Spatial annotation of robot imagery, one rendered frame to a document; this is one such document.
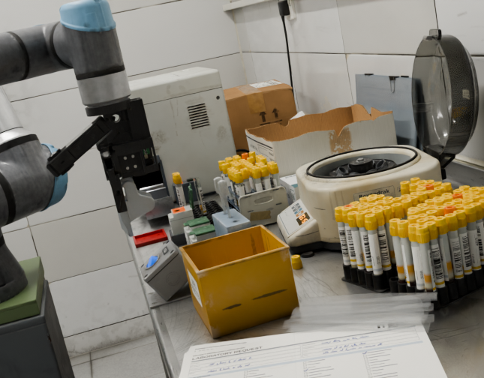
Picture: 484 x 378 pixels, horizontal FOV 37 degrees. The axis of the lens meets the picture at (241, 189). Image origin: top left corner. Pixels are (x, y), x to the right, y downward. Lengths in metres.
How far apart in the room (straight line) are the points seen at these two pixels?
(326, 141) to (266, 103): 0.66
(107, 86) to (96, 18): 0.10
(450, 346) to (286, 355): 0.19
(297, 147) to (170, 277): 0.50
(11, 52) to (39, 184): 0.31
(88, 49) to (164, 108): 0.69
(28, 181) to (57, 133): 1.74
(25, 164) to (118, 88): 0.32
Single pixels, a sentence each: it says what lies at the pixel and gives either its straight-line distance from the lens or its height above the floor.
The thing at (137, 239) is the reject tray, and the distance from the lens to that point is 1.54.
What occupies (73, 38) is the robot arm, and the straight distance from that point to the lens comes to 1.09.
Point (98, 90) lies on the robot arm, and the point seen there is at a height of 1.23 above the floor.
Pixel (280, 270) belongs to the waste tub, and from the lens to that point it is 0.99.
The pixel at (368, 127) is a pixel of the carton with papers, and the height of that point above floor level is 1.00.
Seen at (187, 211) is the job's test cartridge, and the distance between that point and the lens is 1.38.
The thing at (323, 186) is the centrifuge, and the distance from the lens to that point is 1.21.
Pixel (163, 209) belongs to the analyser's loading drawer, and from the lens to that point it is 1.60.
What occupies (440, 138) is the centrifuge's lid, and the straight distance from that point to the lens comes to 1.40.
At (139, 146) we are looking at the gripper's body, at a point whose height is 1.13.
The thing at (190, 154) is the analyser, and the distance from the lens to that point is 1.76.
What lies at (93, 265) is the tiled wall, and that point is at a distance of 3.18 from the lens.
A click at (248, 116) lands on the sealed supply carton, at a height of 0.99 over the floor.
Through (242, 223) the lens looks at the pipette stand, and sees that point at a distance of 1.14.
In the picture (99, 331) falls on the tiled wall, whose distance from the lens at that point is 3.28.
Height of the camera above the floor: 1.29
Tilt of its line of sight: 14 degrees down
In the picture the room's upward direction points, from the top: 12 degrees counter-clockwise
